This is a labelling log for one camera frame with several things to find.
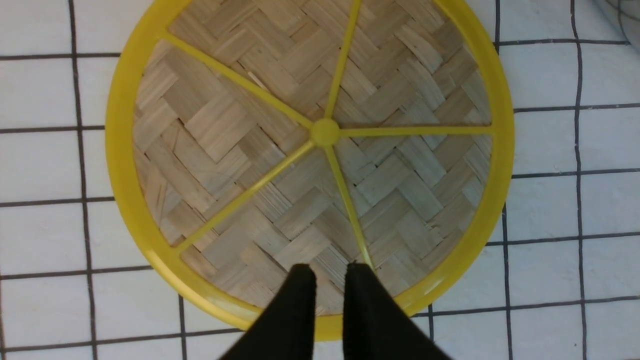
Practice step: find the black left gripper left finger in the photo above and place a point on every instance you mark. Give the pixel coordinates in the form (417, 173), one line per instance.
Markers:
(285, 329)

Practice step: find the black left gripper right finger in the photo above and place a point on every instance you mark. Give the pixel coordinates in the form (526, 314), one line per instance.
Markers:
(375, 327)

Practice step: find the yellow bamboo steamer lid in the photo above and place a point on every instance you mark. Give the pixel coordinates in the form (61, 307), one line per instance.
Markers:
(243, 137)

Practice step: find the stainless steel pot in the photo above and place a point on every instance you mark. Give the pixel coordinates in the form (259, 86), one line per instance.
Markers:
(622, 19)

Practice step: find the white grid tablecloth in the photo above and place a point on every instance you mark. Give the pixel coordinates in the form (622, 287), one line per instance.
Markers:
(559, 279)

